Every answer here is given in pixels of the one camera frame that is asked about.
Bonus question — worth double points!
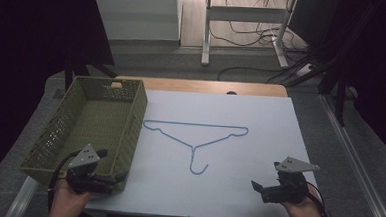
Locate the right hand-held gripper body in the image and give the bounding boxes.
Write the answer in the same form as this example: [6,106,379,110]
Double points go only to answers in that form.
[260,154,322,207]

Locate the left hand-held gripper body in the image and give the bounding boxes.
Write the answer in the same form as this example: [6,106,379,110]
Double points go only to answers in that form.
[64,142,117,196]

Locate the olive green plastic basket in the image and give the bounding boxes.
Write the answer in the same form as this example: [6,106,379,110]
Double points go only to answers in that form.
[17,73,149,191]

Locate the blue wire clothes hanger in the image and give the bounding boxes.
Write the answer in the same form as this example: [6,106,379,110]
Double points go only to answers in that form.
[140,119,250,178]

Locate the person's right hand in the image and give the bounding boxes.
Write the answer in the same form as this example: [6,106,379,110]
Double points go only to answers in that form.
[280,188,329,217]

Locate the person's left hand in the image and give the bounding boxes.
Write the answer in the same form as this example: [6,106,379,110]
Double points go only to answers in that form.
[47,176,93,217]

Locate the white table mat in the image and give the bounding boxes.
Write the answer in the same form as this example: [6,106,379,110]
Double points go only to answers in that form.
[84,86,324,217]

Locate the grey metal bar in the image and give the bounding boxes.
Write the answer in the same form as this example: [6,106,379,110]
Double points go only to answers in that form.
[4,174,41,217]

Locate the black metal stand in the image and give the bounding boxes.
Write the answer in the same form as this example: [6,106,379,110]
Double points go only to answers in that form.
[281,0,381,129]

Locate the white power strip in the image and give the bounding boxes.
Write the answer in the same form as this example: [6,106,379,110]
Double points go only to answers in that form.
[295,62,316,79]

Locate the dark curtain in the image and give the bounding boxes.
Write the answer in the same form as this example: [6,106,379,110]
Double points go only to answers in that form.
[0,0,119,198]
[282,0,386,167]

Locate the white cabinet panel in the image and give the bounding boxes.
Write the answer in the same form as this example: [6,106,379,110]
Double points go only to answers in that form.
[90,0,183,45]

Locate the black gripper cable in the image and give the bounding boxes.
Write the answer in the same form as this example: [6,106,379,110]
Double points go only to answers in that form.
[45,150,80,215]
[304,182,332,217]

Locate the grey metal floor rail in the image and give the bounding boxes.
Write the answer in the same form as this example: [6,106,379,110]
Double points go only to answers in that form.
[312,93,386,217]

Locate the black floor cable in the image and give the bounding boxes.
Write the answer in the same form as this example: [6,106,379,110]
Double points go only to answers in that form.
[216,65,297,87]

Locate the tangled black floor cables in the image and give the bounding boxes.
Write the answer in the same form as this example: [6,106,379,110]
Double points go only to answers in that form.
[206,0,313,55]

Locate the white metal desk frame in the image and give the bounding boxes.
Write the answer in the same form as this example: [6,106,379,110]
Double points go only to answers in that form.
[200,0,299,72]

